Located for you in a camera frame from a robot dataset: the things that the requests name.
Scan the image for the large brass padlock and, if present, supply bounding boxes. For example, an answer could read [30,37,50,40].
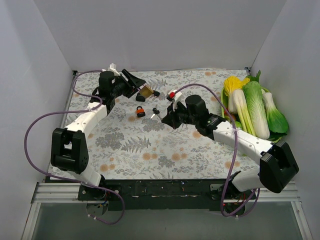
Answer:
[139,85,154,99]

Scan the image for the black-headed key bunch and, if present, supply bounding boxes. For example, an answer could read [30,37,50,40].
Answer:
[152,90,161,97]

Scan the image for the orange black padlock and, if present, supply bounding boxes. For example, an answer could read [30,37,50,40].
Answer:
[136,106,146,118]

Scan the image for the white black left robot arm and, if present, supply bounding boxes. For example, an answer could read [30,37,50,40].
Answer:
[50,68,146,200]

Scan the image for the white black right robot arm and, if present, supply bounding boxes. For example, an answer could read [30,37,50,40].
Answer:
[161,91,299,199]

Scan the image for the orange black padlock key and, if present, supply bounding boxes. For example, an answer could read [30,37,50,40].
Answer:
[150,107,161,119]

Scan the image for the green plastic basket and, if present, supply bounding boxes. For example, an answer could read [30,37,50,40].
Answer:
[220,88,287,143]

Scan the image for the floral patterned mat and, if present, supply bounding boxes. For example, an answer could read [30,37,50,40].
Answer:
[48,69,281,180]

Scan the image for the yellow-leaf napa cabbage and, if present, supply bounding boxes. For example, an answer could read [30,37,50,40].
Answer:
[223,76,250,114]

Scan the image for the green celery stalks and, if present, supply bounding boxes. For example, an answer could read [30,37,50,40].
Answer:
[235,100,256,136]

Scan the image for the green napa cabbage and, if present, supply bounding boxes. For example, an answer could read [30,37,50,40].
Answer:
[242,81,270,140]

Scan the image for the bok choy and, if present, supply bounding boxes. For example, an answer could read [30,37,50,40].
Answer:
[262,92,289,134]

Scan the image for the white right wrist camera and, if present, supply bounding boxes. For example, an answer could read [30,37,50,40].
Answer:
[166,89,182,111]

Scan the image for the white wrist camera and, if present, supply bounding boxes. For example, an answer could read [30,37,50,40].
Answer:
[108,63,120,76]
[166,89,182,111]

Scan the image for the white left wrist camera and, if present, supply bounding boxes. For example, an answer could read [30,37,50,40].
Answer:
[108,63,120,76]

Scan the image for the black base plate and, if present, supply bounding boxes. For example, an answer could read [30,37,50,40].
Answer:
[77,178,257,212]

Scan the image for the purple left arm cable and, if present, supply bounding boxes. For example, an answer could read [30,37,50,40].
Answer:
[23,69,126,225]

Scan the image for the aluminium frame rail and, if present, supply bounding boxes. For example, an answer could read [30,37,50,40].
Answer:
[22,181,313,240]

